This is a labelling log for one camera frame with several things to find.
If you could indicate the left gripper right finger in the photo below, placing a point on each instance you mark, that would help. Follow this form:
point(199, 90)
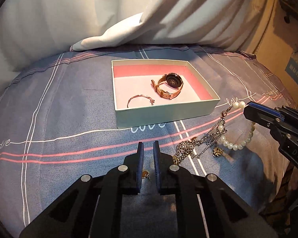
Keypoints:
point(206, 206)

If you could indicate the blue plaid bed sheet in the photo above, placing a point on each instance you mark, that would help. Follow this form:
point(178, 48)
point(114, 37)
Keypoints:
point(57, 122)

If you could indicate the gold pendant charm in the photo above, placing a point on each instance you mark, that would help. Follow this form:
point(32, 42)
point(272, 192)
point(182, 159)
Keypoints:
point(217, 152)

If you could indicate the green box pink interior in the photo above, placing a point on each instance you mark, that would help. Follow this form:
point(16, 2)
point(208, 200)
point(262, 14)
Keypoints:
point(153, 91)

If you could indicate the white curtain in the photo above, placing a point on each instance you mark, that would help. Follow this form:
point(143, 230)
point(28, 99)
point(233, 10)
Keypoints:
point(34, 29)

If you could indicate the brown leather strap watch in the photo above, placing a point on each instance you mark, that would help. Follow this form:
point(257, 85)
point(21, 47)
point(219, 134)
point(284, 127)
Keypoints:
point(172, 80)

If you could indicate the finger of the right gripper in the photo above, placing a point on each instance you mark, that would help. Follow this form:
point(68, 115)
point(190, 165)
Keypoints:
point(262, 119)
point(260, 108)

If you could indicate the small gold earring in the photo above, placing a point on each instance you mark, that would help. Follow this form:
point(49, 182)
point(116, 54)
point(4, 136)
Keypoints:
point(145, 174)

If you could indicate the rose gold bangle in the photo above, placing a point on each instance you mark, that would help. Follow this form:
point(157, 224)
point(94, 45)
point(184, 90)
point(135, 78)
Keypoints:
point(139, 101)

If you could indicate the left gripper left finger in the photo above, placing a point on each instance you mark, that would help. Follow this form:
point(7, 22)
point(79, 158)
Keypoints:
point(91, 206)

